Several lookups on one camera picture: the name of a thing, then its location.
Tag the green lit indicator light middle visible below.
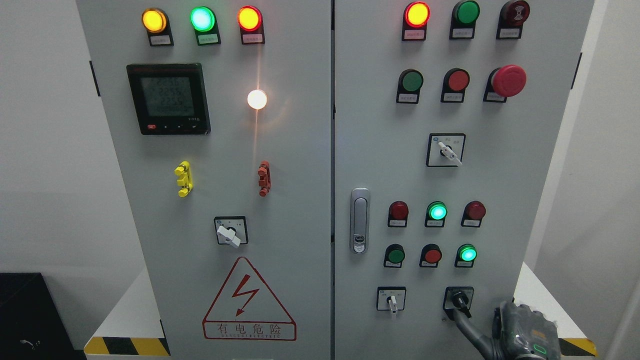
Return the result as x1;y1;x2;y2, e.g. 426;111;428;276
424;201;448;228

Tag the yellow terminal connector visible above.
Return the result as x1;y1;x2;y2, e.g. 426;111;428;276
174;161;194;198

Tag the red terminal connector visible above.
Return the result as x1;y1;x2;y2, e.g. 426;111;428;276
257;161;272;198

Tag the silver door lock handle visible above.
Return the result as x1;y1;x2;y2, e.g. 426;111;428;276
349;187;370;255

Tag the white cabinet base platform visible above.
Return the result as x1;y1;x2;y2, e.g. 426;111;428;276
82;263;598;360

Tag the white selector switch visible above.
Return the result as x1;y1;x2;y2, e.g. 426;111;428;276
426;133;466;167
375;285;407;314

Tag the dark green indicator light top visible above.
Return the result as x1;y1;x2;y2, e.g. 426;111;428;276
449;0;480;40

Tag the black digital power meter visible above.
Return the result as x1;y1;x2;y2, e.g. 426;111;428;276
126;63;211;136

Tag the red push button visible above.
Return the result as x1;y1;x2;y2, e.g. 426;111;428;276
419;243;442;268
440;67;470;103

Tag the dark red buzzer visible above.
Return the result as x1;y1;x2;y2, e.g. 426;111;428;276
495;0;531;40

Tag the red emergency stop button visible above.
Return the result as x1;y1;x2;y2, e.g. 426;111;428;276
483;64;527;103

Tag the dark red indicator light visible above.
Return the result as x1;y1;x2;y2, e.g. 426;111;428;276
461;200;487;228
387;201;409;228

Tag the green lit push button lower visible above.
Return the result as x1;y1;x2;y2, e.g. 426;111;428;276
454;243;478;268

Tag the dark red indicator light left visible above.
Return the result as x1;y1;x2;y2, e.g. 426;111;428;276
387;201;409;228

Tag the green push button upper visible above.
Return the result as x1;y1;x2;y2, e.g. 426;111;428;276
396;68;425;104

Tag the white selector switch upper right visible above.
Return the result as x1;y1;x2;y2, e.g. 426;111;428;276
426;133;466;167

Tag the green lit indicator light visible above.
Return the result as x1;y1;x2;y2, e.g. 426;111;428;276
189;6;221;46
424;201;448;228

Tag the grey left cabinet door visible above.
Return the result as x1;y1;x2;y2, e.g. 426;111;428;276
77;0;332;360

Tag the red push button lower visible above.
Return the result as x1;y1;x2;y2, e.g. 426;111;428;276
419;243;442;268

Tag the red-orange indicator light left door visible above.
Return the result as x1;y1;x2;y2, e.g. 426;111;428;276
237;6;265;44

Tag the grey right cabinet door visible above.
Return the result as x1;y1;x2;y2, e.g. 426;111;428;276
334;0;594;360

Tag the black box lower left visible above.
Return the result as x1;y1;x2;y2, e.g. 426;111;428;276
0;272;86;360

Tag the grey cabinet door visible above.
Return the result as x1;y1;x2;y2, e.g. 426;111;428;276
77;0;332;360
334;0;594;360

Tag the dark red indicator light right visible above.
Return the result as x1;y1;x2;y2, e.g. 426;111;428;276
461;200;487;228

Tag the red lit indicator light right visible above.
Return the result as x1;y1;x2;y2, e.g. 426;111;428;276
401;1;431;42

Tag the red electric hazard warning sticker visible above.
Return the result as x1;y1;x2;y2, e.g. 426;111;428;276
202;256;297;341

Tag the white selector switch lower right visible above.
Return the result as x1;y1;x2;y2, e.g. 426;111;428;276
375;285;407;314

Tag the black rotary knob switch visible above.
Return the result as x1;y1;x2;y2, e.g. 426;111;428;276
442;286;474;321

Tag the white lit indicator light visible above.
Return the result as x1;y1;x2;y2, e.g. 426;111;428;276
247;88;268;111

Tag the yellow indicator light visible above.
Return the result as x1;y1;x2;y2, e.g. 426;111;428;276
141;7;174;47

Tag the white selector switch left door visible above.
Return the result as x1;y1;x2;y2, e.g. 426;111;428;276
213;216;249;249

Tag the red push button upper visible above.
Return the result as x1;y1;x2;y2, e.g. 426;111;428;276
440;67;470;103

